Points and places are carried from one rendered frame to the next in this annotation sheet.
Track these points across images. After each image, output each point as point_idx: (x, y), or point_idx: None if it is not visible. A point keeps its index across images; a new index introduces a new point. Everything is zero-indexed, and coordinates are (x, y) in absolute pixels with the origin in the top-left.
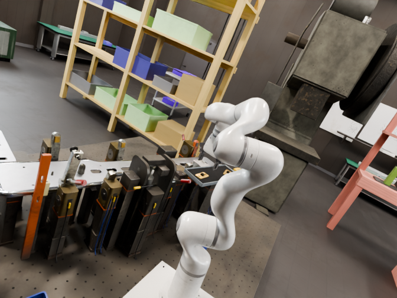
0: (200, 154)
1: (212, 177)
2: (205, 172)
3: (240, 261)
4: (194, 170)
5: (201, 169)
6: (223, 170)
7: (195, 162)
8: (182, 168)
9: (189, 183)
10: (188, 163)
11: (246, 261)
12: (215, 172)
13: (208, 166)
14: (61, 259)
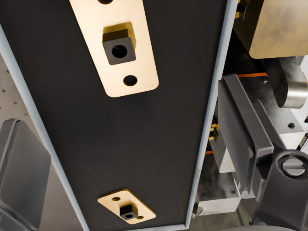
0: (276, 143)
1: (90, 113)
2: (156, 104)
3: (6, 67)
4: (200, 16)
5: (188, 92)
6: (152, 200)
7: (289, 131)
8: (298, 40)
9: (235, 66)
10: (306, 90)
11: (6, 81)
12: (139, 156)
13: (200, 156)
14: None
